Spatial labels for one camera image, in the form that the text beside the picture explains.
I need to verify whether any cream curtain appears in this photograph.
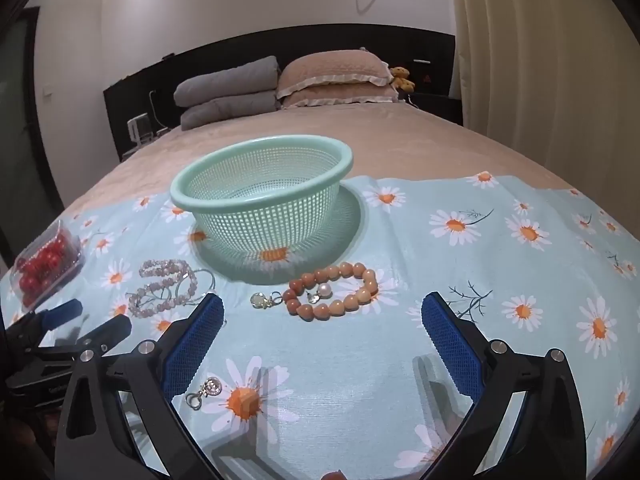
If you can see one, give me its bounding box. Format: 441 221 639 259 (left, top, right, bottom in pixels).
445 0 640 211

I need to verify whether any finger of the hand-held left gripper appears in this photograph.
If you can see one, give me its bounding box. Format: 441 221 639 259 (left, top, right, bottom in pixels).
5 299 84 348
30 316 133 366

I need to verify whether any beige bedspread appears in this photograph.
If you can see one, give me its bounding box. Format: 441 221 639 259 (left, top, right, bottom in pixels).
60 100 581 221

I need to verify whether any brown teddy bear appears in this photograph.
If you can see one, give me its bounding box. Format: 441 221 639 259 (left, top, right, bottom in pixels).
389 66 416 93

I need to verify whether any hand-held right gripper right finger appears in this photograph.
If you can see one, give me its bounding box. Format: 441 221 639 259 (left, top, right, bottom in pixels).
421 291 587 480

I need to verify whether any white bedside appliance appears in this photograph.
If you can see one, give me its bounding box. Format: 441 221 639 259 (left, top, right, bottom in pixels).
126 114 173 153

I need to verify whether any blue daisy print cloth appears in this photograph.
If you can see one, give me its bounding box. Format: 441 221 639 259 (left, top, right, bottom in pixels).
0 172 640 480

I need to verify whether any pink bead bracelet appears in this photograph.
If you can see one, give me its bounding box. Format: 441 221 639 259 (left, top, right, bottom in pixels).
127 259 201 318

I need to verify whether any orange bead bracelet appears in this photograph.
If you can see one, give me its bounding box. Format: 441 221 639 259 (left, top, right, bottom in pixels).
282 261 379 321

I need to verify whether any white charging cable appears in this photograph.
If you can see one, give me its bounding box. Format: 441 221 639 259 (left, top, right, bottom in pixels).
148 89 167 132

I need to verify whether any pink ruffled pillow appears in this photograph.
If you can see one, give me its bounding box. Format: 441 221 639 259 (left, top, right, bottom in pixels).
280 85 401 109
276 50 392 101

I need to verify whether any small silver jewelry piece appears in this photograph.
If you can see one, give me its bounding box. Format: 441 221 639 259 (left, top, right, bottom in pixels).
185 377 223 411

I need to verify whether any green plastic mesh basket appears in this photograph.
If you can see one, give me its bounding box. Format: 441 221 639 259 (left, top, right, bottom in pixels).
170 135 356 267

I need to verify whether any black headboard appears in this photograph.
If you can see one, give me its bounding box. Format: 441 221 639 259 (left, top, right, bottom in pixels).
102 24 457 163

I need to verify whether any grey folded quilt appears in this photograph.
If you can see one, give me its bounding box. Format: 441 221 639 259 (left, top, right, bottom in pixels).
173 56 280 108
180 92 281 130

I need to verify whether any dark door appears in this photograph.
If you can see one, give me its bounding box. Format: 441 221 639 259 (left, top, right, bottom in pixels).
0 7 66 261

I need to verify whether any black nightstand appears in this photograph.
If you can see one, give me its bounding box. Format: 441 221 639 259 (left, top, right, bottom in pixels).
410 91 463 126

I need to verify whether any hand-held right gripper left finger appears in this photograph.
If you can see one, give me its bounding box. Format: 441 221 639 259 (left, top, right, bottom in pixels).
54 292 226 480

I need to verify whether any clear box of cherry tomatoes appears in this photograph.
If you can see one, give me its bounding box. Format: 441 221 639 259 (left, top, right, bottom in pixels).
11 222 86 308

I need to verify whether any pearl earring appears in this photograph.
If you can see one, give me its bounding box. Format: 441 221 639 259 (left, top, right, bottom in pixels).
306 282 335 305

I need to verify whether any clear crystal pendant earring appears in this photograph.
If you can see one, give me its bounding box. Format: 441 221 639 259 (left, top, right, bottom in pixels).
250 291 285 311

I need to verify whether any thin silver necklace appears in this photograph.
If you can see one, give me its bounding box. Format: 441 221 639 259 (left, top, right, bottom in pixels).
172 267 217 307

